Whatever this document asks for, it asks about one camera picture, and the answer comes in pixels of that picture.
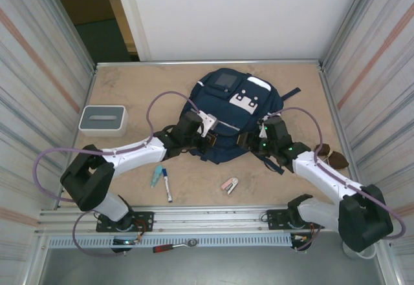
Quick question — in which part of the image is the navy blue student backpack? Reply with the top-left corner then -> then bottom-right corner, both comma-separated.
180,67 -> 301,174

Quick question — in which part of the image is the pink stapler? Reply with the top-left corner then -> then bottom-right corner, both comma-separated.
221,177 -> 240,196

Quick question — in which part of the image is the white blue marker pen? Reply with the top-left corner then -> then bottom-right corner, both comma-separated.
161,167 -> 174,204

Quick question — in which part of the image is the teal glue stick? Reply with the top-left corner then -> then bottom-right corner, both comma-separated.
149,165 -> 164,188

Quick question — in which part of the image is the thin aluminium table edge bar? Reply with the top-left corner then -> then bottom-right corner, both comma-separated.
95,59 -> 324,68

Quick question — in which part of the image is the white grey tissue box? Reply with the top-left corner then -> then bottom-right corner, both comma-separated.
79,105 -> 129,138

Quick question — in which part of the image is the small electronics board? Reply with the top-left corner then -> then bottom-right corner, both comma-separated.
290,233 -> 313,244
111,237 -> 142,247

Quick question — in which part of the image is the grey tape roll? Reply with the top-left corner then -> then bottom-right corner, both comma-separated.
342,245 -> 376,260

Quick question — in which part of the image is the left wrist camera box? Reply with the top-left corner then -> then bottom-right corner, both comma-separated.
196,110 -> 220,138

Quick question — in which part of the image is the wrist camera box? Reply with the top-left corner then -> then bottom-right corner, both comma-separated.
196,110 -> 220,138
257,116 -> 268,139

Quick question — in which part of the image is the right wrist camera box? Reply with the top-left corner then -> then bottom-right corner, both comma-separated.
257,116 -> 268,139

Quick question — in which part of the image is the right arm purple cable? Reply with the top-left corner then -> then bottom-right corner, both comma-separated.
267,106 -> 407,253

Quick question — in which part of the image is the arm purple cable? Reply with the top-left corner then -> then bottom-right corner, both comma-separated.
267,106 -> 407,253
34,90 -> 201,259

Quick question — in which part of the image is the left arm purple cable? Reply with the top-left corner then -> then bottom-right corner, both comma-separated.
34,90 -> 201,259

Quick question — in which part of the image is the brown pouch with cord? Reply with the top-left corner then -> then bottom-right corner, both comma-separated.
312,143 -> 350,169

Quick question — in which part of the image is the wide aluminium base rail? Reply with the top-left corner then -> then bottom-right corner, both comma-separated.
35,204 -> 387,237

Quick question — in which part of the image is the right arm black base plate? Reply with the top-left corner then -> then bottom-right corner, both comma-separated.
267,209 -> 325,231

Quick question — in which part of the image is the grey slotted cable duct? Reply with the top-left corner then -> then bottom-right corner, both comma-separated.
47,235 -> 294,249

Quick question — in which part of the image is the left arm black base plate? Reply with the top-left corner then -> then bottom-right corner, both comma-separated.
96,211 -> 155,233

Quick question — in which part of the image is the red handled ratchet wrench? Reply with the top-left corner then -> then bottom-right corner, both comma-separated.
152,238 -> 199,253

